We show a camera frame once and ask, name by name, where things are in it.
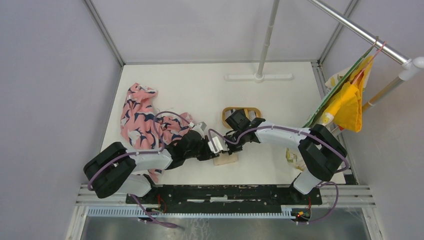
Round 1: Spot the pink clothes hanger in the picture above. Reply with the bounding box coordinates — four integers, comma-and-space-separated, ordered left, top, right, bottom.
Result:
350, 41, 387, 85

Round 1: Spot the pink patterned garment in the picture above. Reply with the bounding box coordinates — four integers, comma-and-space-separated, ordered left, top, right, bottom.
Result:
119, 82, 196, 184

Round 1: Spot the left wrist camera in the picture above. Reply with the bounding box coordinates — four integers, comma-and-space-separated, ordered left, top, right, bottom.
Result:
192, 121, 207, 139

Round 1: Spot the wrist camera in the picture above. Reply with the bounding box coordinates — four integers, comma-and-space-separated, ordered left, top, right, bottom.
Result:
192, 121, 207, 139
208, 136, 229, 154

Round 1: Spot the green clothes hanger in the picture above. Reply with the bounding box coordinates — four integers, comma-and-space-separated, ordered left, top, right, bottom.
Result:
303, 47, 373, 128

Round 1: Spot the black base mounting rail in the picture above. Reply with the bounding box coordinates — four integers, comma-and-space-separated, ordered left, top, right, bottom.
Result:
138, 184, 323, 214

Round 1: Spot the yellow dinosaur print garment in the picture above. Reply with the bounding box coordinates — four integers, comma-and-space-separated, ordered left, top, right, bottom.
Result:
311, 55, 374, 133

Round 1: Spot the white rack pole with base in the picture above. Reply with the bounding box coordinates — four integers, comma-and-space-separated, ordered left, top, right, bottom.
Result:
223, 0, 294, 83

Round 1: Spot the oval wooden card tray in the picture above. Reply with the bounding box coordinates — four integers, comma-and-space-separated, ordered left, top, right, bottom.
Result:
221, 107, 262, 130

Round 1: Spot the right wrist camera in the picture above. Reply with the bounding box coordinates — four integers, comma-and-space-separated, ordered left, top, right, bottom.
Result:
208, 136, 229, 154

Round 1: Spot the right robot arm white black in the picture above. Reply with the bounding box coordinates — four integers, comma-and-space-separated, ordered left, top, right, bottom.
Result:
225, 109, 347, 204

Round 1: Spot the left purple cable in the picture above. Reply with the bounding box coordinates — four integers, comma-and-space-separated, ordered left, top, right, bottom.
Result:
86, 111, 196, 229

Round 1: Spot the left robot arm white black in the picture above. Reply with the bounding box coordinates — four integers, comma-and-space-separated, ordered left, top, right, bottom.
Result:
83, 130, 219, 204

